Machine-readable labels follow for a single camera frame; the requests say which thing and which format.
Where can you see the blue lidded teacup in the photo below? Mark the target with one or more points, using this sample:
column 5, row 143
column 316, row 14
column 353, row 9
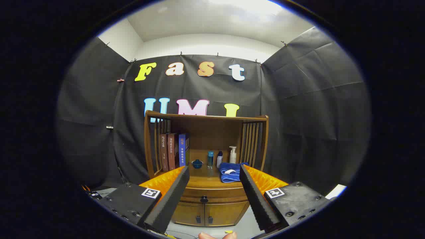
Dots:
column 197, row 164

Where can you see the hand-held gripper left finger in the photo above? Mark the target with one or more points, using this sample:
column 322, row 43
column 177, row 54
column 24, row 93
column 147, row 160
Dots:
column 172, row 199

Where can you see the reddish brown book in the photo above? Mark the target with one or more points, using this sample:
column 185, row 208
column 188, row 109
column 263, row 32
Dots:
column 172, row 151

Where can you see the blue folded towel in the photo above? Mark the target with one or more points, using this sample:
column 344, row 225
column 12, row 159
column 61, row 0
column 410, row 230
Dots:
column 229, row 176

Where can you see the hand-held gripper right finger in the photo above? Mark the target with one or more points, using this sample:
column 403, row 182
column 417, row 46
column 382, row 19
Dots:
column 257, row 199

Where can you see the dark brown book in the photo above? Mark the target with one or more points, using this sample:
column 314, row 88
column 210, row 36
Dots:
column 164, row 152

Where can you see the wooden countertop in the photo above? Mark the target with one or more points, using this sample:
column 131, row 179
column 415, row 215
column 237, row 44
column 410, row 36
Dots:
column 206, row 181

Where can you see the wooden cabinet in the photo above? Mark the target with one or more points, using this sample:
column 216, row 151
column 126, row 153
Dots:
column 212, row 132

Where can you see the blue book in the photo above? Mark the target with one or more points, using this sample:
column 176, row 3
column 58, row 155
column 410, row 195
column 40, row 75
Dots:
column 182, row 149

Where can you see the white bottle blue cap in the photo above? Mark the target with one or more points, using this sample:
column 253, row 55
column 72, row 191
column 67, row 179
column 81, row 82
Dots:
column 219, row 161

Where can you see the black electronic box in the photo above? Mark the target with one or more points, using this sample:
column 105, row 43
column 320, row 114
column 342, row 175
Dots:
column 95, row 195

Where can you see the wooden cabinet door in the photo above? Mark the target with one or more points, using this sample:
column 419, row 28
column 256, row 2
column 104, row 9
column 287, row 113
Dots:
column 225, row 212
column 186, row 212

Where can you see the teal clear bottle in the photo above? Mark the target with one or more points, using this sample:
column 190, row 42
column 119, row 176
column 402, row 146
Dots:
column 210, row 160

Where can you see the white pump bottle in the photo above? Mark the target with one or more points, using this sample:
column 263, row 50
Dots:
column 232, row 156

